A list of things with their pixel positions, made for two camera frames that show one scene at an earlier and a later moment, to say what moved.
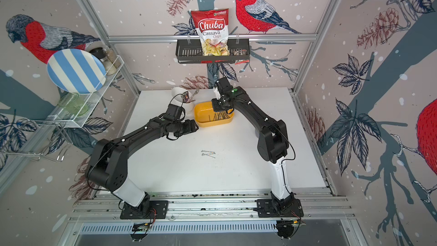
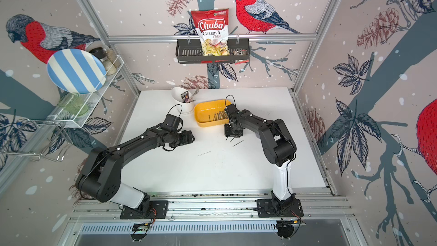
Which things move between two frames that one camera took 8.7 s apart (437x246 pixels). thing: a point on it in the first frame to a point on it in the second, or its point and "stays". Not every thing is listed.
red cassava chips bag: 212,26 stays
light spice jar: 111,56 stays
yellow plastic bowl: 205,117 stays
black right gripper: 215,108 to 227,134
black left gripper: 189,128 to 186,139
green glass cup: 73,102 stays
